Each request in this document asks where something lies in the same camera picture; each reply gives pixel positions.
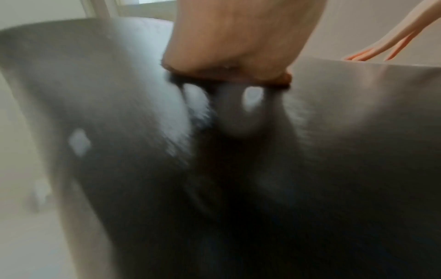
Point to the person's right hand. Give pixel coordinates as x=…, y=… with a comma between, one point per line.
x=420, y=16

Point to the person's left hand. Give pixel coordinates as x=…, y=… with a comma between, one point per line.
x=241, y=35

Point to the brown cleaning cloth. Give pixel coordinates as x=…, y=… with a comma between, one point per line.
x=275, y=81

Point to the black leather chair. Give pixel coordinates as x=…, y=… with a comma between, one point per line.
x=120, y=163

